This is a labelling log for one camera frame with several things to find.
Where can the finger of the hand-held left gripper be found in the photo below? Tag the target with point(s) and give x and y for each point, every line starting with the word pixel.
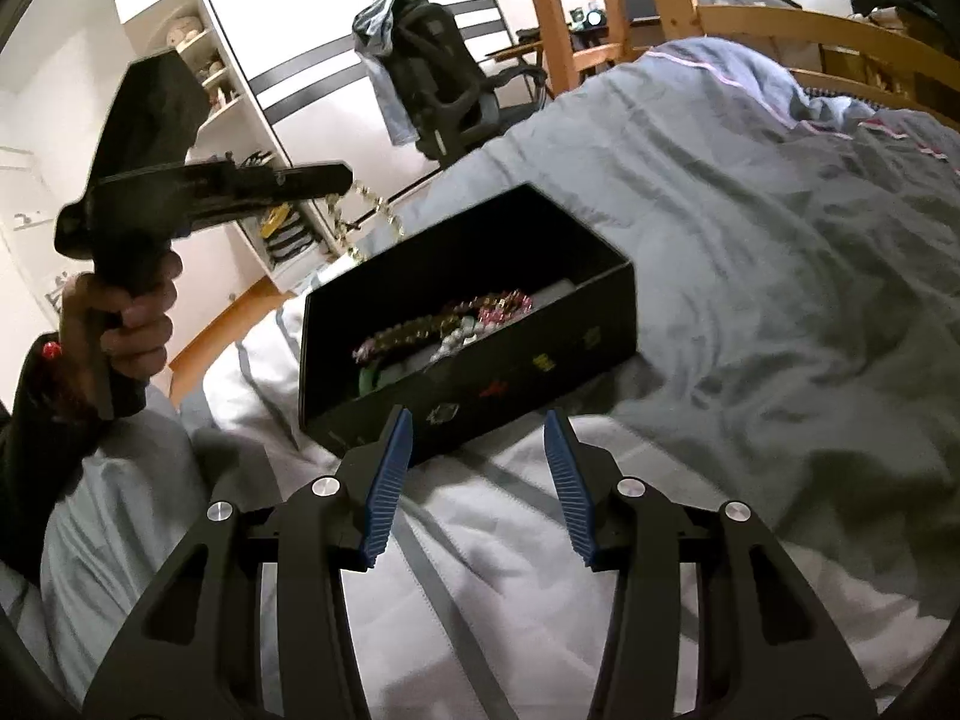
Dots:
pixel 300 169
pixel 255 193

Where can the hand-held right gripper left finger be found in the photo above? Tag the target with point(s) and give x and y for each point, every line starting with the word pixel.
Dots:
pixel 386 491

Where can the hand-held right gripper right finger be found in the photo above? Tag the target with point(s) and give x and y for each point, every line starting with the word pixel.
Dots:
pixel 568 499

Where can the green bangle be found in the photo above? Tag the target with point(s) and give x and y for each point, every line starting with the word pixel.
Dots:
pixel 367 381

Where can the black rectangular box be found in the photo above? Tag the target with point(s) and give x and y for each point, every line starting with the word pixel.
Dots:
pixel 525 390

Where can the person's left hand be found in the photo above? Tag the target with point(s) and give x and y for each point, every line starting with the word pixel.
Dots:
pixel 142 337

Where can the yellow black item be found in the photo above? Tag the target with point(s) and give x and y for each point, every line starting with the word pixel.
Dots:
pixel 271 223

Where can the white shelf unit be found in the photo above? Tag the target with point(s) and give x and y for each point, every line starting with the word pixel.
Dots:
pixel 225 112

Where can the white striped wardrobe door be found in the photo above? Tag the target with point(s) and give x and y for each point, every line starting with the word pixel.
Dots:
pixel 300 30

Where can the light blue cloth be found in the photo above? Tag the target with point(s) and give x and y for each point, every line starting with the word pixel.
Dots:
pixel 379 37

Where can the black office chair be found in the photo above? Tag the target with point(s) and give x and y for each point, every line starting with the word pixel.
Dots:
pixel 442 67

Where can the wooden bunk bed frame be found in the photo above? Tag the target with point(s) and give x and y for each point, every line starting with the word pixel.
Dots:
pixel 660 0

